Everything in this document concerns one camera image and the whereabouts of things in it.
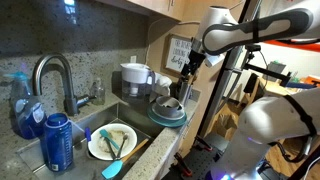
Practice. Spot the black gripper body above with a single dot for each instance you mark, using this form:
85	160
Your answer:
196	58

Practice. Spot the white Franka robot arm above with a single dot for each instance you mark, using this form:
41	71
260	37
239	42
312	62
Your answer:
266	120

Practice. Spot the small teal spatula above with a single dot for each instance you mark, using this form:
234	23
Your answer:
106	134

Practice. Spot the wood framed text sign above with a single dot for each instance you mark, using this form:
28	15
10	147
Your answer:
176	53

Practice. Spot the white dish cloth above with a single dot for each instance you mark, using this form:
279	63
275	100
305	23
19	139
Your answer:
163	85

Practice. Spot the grey small plate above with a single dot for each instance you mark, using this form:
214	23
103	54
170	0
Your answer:
158	113

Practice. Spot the white water filter pitcher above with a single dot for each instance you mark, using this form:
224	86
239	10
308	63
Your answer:
135	75

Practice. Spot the teal large plate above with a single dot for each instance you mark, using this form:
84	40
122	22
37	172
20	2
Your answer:
166	123

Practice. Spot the wooden upper cabinet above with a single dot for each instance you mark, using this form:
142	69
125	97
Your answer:
156	6

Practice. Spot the steel sink basin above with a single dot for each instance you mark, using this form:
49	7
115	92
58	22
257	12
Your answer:
133	115

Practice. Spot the black orange clamp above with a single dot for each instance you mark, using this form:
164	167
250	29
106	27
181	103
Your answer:
203	142
183	165

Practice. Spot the small clear glass bottle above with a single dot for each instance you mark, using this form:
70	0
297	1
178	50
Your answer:
97	93

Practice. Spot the metal fork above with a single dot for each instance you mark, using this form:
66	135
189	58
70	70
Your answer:
122	145

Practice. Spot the California flag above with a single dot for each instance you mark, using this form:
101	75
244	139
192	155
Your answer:
293	46

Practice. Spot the dark table knife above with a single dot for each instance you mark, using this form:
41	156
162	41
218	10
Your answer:
110	149

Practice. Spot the small blue brush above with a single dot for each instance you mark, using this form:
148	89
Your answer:
87	134

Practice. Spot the dirty white plate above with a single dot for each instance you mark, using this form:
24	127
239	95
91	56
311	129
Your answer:
96	146

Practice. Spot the dark metal sink faucet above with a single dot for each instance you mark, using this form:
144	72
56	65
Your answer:
68	86

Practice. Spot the blue water bottle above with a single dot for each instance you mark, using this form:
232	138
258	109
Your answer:
58	143

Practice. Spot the blue dish soap spray bottle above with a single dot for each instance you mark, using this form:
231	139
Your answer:
28	116

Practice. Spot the metal frame post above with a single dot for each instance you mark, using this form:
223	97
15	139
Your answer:
221	86

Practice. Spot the white wall outlet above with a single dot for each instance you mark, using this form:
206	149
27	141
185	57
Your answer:
133	59

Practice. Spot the black camera on stand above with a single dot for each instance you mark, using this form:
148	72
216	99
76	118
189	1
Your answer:
263	70

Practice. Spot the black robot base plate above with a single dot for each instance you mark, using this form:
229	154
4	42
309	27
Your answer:
203	161

